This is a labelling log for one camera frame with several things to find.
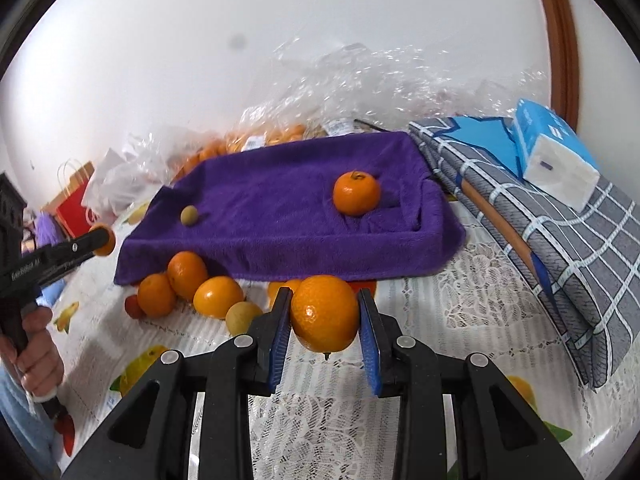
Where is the white plastic bag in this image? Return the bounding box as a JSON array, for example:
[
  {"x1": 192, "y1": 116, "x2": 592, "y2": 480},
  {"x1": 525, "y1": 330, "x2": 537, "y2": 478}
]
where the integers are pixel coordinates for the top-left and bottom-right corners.
[{"x1": 80, "y1": 132, "x2": 173, "y2": 217}]

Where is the purple towel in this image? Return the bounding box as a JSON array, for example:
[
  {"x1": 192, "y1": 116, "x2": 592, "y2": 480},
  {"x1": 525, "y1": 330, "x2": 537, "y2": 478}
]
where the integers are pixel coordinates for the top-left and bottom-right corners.
[{"x1": 113, "y1": 131, "x2": 467, "y2": 287}]

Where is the small orange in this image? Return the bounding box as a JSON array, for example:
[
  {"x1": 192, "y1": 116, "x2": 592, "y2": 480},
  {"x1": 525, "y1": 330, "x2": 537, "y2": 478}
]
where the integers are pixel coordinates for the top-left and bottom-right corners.
[{"x1": 93, "y1": 223, "x2": 117, "y2": 257}]

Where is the crumpled clear plastic wrap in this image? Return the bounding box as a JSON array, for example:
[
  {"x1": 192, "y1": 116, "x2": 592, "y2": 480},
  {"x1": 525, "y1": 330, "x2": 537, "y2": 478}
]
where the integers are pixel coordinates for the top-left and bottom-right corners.
[{"x1": 240, "y1": 37, "x2": 548, "y2": 136}]

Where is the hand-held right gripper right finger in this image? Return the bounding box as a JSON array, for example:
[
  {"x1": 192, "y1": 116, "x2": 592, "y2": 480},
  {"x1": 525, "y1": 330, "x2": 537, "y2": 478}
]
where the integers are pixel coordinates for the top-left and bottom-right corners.
[{"x1": 356, "y1": 289, "x2": 584, "y2": 480}]

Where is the red paper bag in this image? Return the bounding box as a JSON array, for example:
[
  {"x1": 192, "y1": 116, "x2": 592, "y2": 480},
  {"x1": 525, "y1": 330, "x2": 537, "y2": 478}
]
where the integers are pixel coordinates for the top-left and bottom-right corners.
[{"x1": 41, "y1": 159, "x2": 96, "y2": 239}]

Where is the person's blue jeans leg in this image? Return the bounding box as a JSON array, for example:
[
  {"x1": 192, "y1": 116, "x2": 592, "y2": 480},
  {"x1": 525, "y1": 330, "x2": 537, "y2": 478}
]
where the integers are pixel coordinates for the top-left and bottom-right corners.
[{"x1": 0, "y1": 367, "x2": 58, "y2": 468}]

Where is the purple fluffy cloth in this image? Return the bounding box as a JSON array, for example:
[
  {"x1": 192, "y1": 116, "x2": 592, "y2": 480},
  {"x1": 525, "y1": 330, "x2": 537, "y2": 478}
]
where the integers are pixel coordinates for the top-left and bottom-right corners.
[{"x1": 31, "y1": 211, "x2": 68, "y2": 251}]

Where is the lace tablecloth with fruit print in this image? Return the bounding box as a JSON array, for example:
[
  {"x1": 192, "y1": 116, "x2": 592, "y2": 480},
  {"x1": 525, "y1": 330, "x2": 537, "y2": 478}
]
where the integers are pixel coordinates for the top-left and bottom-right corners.
[{"x1": 30, "y1": 187, "x2": 608, "y2": 480}]

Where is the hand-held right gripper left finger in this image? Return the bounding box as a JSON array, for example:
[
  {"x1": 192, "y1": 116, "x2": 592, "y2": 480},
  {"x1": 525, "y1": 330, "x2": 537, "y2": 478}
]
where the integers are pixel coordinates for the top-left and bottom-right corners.
[{"x1": 60, "y1": 287, "x2": 294, "y2": 480}]

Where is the grey checked folded cushion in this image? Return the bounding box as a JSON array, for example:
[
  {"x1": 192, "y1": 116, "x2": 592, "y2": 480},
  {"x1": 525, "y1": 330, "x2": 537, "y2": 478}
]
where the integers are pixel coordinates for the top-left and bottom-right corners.
[{"x1": 408, "y1": 116, "x2": 640, "y2": 391}]

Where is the pale yellow round fruit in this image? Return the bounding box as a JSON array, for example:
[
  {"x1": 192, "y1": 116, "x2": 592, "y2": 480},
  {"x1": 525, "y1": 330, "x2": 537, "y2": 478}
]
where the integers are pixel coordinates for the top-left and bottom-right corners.
[{"x1": 225, "y1": 301, "x2": 264, "y2": 337}]

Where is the blue white tissue pack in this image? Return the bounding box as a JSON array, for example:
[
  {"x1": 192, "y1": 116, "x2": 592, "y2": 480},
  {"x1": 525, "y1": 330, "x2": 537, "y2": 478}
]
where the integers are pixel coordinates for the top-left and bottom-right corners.
[{"x1": 504, "y1": 99, "x2": 600, "y2": 209}]

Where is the person's left hand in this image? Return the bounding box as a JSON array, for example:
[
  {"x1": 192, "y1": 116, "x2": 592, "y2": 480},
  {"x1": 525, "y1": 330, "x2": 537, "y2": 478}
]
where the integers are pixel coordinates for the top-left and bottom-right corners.
[{"x1": 0, "y1": 305, "x2": 66, "y2": 397}]

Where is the orange with green stem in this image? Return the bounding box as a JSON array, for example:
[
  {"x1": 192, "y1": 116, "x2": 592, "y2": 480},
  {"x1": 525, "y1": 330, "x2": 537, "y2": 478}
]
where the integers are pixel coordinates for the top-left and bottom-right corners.
[{"x1": 333, "y1": 170, "x2": 381, "y2": 217}]

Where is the large orange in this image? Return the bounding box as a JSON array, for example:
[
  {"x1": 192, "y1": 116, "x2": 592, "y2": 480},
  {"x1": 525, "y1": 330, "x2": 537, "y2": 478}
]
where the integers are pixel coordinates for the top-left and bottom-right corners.
[{"x1": 290, "y1": 275, "x2": 360, "y2": 354}]

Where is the clear plastic bag of oranges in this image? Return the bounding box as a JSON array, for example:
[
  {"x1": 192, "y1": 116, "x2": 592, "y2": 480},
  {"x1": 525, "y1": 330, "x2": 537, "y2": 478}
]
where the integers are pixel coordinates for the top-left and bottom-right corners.
[{"x1": 167, "y1": 107, "x2": 328, "y2": 183}]

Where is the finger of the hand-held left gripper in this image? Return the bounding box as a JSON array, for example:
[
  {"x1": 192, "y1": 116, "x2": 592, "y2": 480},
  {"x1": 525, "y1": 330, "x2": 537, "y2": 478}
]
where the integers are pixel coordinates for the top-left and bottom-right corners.
[{"x1": 44, "y1": 226, "x2": 117, "y2": 273}]

